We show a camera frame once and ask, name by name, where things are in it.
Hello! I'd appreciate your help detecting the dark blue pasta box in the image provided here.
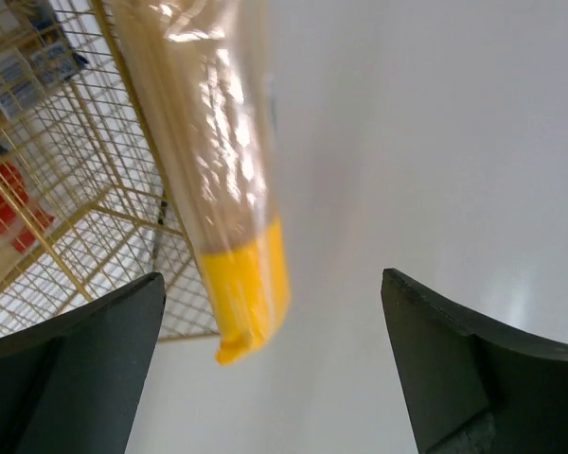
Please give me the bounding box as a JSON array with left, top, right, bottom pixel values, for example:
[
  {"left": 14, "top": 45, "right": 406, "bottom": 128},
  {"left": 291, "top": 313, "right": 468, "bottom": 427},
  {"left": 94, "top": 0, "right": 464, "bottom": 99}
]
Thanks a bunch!
[{"left": 0, "top": 1, "right": 89, "bottom": 122}]

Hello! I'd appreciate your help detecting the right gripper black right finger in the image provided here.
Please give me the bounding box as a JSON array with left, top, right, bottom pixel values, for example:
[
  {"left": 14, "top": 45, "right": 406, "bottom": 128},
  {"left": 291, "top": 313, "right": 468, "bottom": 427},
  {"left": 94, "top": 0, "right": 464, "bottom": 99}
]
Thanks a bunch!
[{"left": 381, "top": 269, "right": 568, "bottom": 453}]

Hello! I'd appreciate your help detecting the gold wire shelf rack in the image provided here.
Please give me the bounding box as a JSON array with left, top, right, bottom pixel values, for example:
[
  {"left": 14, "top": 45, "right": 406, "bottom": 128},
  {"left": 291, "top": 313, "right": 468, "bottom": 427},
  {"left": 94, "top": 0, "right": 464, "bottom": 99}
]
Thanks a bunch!
[{"left": 0, "top": 1, "right": 217, "bottom": 342}]

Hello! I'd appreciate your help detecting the yellow end spaghetti bag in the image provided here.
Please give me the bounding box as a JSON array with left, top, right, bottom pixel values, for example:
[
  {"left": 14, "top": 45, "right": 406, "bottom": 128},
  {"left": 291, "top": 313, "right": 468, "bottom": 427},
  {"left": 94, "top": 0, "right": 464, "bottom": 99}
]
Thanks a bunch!
[{"left": 109, "top": 1, "right": 291, "bottom": 365}]

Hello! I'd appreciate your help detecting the red end spaghetti bag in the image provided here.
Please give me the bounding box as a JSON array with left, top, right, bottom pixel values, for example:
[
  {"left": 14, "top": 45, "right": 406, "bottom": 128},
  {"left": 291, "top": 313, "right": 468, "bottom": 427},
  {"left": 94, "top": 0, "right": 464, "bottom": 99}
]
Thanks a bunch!
[{"left": 0, "top": 144, "right": 55, "bottom": 254}]

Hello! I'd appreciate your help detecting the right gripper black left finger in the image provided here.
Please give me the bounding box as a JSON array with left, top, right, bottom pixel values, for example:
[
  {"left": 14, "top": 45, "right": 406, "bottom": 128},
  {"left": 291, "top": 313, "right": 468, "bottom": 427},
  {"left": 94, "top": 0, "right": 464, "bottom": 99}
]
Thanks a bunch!
[{"left": 0, "top": 272, "right": 166, "bottom": 453}]

